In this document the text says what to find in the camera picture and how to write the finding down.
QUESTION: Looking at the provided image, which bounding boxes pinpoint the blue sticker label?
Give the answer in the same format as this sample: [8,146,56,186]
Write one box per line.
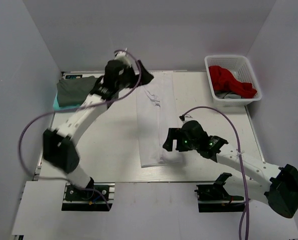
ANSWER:
[65,74,83,79]

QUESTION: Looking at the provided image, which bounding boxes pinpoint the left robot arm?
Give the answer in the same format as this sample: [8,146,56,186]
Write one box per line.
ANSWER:
[43,58,154,200]

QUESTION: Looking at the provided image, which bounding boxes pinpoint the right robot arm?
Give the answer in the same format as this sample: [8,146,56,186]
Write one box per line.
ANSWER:
[163,120,298,219]

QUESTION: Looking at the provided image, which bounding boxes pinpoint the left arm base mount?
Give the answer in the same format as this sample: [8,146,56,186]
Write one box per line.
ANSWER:
[61,183,115,212]

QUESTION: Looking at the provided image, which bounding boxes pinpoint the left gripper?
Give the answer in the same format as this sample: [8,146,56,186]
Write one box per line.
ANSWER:
[117,62,154,93]

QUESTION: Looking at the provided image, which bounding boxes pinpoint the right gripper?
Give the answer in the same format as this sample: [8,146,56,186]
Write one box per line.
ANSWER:
[163,128,199,152]

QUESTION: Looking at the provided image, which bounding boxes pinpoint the teal folded t-shirt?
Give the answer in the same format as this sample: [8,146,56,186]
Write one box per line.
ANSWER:
[53,93,74,111]

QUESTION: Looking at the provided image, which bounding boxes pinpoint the white t-shirt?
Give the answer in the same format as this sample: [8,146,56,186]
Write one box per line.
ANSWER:
[136,72,184,168]

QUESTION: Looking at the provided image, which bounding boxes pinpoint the grey folded t-shirt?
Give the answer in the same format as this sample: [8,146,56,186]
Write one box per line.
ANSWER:
[57,76,97,108]

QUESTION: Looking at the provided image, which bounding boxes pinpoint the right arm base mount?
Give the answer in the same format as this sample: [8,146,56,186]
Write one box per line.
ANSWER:
[194,184,245,213]

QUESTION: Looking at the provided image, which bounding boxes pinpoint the white plastic basket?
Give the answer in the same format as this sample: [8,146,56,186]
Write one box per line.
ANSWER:
[204,55,262,107]

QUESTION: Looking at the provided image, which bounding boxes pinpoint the red t-shirt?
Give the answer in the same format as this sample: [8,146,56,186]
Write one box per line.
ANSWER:
[208,65,257,99]

